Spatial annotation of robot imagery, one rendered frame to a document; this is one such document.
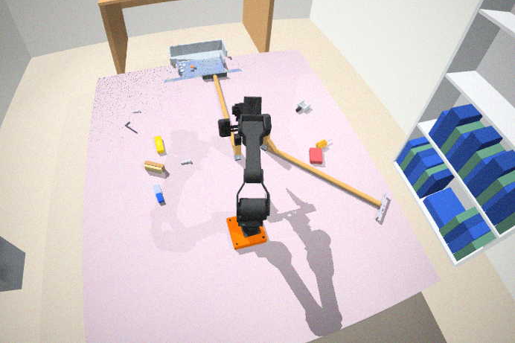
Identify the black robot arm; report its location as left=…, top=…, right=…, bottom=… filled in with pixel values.
left=231, top=96, right=270, bottom=238

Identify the long scraper with wooden handle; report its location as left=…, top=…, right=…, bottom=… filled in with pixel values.
left=202, top=72, right=242, bottom=161

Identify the red rectangular tile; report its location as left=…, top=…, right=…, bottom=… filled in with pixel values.
left=309, top=148, right=323, bottom=164

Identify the yellow rectangular block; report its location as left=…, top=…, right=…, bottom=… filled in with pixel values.
left=154, top=136, right=164, bottom=154

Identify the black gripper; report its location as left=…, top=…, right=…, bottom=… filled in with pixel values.
left=217, top=113, right=272, bottom=138

